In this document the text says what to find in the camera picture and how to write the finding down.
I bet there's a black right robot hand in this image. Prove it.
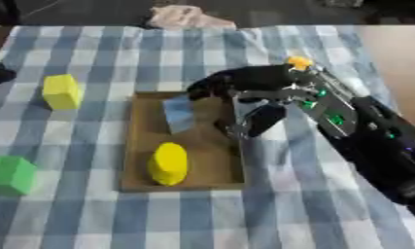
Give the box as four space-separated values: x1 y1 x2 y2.
185 63 302 140

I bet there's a light blue block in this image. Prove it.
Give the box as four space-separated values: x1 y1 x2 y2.
160 94 199 135

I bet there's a tan cardboard box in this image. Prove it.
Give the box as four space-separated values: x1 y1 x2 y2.
117 91 248 193

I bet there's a small orange block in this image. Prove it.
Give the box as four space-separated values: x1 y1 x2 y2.
285 55 316 72

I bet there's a yellow cube block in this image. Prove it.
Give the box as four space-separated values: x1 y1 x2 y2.
40 73 85 111

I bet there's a pale pink crumpled bag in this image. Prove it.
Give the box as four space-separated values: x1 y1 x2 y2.
144 4 240 31

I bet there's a green block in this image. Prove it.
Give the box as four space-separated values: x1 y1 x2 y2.
0 155 39 196

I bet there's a yellow cylinder block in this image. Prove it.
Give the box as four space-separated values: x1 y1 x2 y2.
146 141 190 187

